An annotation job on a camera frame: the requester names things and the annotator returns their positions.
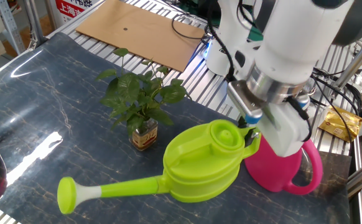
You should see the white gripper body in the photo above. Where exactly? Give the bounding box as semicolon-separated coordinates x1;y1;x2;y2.
233;40;312;158

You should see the lime green watering can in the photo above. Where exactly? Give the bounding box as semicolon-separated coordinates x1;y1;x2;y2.
57;119;262;215

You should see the green leafy plant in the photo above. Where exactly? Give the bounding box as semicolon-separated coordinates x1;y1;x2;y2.
95;47;190;136

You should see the pink watering can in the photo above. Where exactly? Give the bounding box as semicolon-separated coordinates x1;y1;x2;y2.
244;135;324;196

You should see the gold snack packet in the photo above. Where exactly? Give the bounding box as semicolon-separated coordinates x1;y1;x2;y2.
318;105;362;143

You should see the glass bottle with label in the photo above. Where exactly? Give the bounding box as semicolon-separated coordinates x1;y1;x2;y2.
129;118;159;152

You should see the brown cardboard sheet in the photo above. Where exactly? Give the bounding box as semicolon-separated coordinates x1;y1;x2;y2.
75;0;207;73

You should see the dark blue marble mat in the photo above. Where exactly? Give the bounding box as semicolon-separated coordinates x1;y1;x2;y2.
0;32;353;224

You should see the red and white sign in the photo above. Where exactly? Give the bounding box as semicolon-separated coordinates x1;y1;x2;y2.
55;0;103;27

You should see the grey metal pole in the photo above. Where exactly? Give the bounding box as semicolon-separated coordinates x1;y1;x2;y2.
24;0;48;46

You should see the perforated metal shelf upright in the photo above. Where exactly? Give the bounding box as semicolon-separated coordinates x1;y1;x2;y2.
0;0;26;55

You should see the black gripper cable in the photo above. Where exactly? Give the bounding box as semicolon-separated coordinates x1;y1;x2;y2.
285;96;313;142

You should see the long thin black cable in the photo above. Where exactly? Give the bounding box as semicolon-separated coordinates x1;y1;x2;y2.
311;76;355;146

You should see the black cable bundle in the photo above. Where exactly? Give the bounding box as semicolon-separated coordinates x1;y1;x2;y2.
311;67;362;113

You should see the thick black camera cable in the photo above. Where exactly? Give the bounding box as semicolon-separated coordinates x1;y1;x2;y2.
206;0;236;82

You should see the aluminium profile post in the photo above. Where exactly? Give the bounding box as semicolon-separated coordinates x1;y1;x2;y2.
335;27;362;90

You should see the thin black cable loop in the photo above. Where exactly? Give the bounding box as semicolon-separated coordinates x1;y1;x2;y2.
170;12;216;41

